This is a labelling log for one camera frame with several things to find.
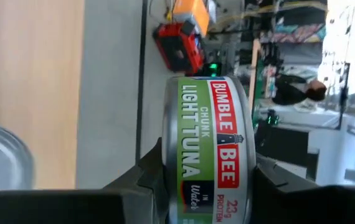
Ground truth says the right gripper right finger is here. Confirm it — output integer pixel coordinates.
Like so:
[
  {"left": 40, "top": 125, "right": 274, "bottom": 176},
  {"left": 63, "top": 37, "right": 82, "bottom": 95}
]
[{"left": 251, "top": 153, "right": 355, "bottom": 224}]

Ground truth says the red black equipment box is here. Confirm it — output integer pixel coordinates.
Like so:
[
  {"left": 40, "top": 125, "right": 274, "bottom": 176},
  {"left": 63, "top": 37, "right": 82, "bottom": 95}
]
[{"left": 152, "top": 21, "right": 206, "bottom": 75}]

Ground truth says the black partition panel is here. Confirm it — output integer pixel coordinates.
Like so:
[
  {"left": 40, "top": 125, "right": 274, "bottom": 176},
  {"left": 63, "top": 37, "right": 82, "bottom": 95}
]
[{"left": 255, "top": 119, "right": 321, "bottom": 182}]

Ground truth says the person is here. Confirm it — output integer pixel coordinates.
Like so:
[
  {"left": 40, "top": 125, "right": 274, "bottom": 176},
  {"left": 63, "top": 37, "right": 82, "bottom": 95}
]
[{"left": 270, "top": 72, "right": 328, "bottom": 106}]

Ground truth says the silver Bumble Bee tuna can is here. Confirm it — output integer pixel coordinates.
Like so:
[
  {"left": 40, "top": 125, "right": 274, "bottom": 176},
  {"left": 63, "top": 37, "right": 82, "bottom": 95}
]
[
  {"left": 0, "top": 120, "right": 36, "bottom": 198},
  {"left": 161, "top": 75, "right": 257, "bottom": 224}
]

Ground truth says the orange box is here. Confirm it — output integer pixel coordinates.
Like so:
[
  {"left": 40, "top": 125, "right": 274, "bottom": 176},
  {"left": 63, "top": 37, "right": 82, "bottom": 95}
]
[{"left": 173, "top": 0, "right": 211, "bottom": 37}]

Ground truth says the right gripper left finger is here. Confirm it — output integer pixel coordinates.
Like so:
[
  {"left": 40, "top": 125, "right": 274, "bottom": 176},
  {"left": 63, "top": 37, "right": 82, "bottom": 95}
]
[{"left": 0, "top": 138, "right": 169, "bottom": 224}]

